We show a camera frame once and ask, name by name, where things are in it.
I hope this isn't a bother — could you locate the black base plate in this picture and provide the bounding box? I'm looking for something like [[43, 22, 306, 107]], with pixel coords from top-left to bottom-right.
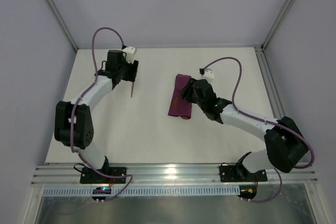
[[80, 167, 127, 184], [218, 163, 268, 183]]

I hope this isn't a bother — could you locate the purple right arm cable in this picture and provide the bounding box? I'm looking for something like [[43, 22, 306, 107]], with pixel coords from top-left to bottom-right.
[[199, 57, 316, 204]]

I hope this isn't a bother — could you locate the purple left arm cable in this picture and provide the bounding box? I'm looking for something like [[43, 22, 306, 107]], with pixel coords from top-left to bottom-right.
[[70, 27, 133, 204]]

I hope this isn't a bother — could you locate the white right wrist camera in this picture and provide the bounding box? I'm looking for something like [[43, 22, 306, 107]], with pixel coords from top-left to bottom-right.
[[199, 68, 215, 82]]

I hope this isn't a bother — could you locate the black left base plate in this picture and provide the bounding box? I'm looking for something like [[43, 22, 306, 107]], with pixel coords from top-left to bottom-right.
[[80, 167, 127, 184]]

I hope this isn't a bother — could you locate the purple cloth napkin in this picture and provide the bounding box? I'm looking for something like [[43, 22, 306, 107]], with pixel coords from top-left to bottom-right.
[[168, 74, 192, 120]]

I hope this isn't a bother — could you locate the right corner frame post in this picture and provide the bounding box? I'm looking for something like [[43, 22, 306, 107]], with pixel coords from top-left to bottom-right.
[[261, 0, 296, 51]]

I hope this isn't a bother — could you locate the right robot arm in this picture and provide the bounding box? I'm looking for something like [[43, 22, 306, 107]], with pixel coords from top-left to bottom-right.
[[180, 78, 308, 181]]

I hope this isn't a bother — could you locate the slotted grey cable duct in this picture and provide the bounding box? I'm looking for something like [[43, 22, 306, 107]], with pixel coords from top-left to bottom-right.
[[43, 185, 239, 197]]

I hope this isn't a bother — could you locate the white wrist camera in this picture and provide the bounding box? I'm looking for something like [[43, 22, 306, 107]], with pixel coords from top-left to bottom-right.
[[122, 46, 137, 64], [199, 68, 215, 82]]

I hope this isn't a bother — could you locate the aluminium front rail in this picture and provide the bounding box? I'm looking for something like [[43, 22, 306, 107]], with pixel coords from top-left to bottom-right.
[[31, 163, 318, 186]]

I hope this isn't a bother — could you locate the left corner frame post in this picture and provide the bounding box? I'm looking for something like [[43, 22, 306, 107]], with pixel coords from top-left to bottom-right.
[[44, 0, 79, 52]]

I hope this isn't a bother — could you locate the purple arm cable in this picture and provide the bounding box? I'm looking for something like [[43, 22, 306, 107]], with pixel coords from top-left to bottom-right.
[[199, 57, 316, 204], [70, 27, 133, 204]]

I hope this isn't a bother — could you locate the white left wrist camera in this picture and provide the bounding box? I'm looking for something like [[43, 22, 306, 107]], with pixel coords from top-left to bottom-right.
[[122, 46, 137, 64]]

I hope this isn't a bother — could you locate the controller board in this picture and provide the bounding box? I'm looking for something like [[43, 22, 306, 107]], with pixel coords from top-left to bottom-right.
[[91, 186, 111, 201], [238, 185, 257, 201]]

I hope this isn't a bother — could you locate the right controller board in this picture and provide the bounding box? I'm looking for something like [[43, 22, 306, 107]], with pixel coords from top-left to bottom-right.
[[238, 185, 257, 201]]

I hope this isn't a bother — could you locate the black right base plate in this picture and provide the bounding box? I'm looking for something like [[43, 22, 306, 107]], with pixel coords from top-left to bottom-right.
[[218, 163, 268, 183]]

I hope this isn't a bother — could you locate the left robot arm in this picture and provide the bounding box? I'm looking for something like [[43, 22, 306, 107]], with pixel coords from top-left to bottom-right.
[[54, 46, 139, 178]]

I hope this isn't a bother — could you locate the aluminium rail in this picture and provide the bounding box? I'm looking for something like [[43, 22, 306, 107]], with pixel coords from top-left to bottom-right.
[[31, 163, 318, 186], [254, 45, 286, 118]]

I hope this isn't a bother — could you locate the left controller board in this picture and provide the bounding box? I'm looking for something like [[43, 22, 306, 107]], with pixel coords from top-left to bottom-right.
[[91, 186, 111, 201]]

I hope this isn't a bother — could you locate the corner frame post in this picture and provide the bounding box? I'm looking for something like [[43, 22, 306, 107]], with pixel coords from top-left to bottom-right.
[[261, 0, 296, 51], [44, 0, 79, 52]]

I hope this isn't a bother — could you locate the aluminium right side rail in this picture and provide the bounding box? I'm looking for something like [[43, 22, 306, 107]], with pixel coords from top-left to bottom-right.
[[254, 45, 286, 118]]

